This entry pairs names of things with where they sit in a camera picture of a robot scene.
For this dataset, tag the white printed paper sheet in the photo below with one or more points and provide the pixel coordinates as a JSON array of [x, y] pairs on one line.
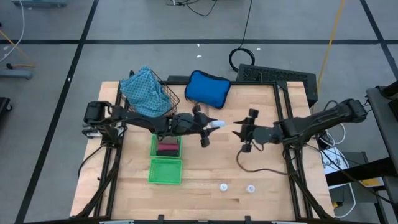
[[334, 160]]

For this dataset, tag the black chair base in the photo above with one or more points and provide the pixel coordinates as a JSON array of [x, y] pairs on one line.
[[3, 105]]

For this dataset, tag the black desk beam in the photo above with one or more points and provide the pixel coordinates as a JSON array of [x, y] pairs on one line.
[[357, 172]]

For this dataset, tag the blue patterned cloth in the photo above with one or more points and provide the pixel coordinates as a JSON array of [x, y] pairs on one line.
[[146, 93]]

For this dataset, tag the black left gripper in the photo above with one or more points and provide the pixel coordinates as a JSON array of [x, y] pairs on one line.
[[186, 124]]

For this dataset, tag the grey stand foot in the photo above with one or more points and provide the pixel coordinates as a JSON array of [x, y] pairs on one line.
[[15, 74], [37, 3]]

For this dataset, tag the green plastic bin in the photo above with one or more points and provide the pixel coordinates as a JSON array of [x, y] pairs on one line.
[[165, 171], [153, 149]]

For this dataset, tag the white bottle cap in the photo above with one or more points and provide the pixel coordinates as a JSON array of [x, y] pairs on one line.
[[250, 188]]

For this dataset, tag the blue padded pouch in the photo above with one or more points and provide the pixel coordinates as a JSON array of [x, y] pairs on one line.
[[207, 89]]

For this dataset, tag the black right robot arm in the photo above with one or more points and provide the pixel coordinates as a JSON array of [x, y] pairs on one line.
[[320, 121]]

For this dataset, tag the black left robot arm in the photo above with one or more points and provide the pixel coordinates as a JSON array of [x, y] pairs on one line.
[[136, 119]]

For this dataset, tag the grey side desk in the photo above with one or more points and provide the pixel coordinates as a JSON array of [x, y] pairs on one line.
[[382, 130]]

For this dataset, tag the black perforated computer case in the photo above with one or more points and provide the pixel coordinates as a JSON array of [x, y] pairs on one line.
[[273, 74]]

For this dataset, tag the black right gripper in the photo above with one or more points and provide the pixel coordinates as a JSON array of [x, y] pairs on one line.
[[262, 135]]

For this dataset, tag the white plastic medicine bottle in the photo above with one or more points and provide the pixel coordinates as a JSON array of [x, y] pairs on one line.
[[223, 187], [220, 124]]

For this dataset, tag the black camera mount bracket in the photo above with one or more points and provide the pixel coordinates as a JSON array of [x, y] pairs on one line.
[[160, 217], [247, 218]]

